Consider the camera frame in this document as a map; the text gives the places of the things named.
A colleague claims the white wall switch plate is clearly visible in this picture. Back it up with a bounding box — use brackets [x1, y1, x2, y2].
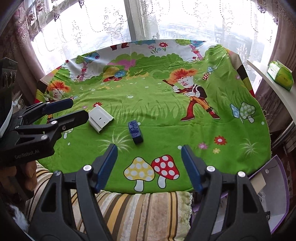
[88, 106, 114, 133]

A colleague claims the dark blue velvet case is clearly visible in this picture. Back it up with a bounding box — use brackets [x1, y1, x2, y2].
[128, 120, 144, 145]

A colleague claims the person's left hand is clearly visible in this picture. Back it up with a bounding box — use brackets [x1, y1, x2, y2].
[1, 161, 37, 201]

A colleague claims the purple white storage box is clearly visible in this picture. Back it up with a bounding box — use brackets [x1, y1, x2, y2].
[191, 154, 290, 235]

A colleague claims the striped beige cushion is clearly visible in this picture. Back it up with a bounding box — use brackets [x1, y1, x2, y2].
[24, 162, 194, 241]

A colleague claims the brown beige curtain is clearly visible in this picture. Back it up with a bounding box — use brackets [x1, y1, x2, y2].
[255, 1, 295, 133]

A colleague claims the green cartoon mushroom tablecloth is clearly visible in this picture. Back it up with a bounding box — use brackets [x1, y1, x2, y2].
[36, 40, 271, 193]

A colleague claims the white curved desk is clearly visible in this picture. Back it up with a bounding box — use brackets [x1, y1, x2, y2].
[246, 59, 296, 123]

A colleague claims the green tissue box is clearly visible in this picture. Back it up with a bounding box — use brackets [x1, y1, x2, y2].
[267, 60, 294, 91]

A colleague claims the white lace sheer curtain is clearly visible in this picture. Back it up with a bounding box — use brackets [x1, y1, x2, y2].
[14, 0, 278, 77]

